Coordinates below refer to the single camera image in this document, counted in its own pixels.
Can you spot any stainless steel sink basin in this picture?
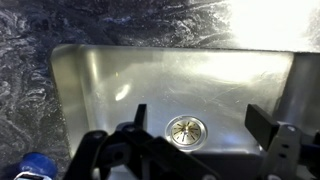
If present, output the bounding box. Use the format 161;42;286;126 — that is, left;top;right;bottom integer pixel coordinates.
49;43;320;158

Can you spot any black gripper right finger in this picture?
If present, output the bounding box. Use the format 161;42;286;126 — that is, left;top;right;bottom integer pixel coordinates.
244;103;320;180

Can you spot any round blue plastic lid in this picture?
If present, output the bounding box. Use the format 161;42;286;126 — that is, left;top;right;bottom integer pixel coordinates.
19;152;58;179

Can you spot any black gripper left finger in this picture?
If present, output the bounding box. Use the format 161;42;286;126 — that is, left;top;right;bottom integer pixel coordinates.
63;103;221;180

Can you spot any round metal sink drain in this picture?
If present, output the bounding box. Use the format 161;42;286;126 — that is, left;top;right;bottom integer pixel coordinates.
164;114;208;148

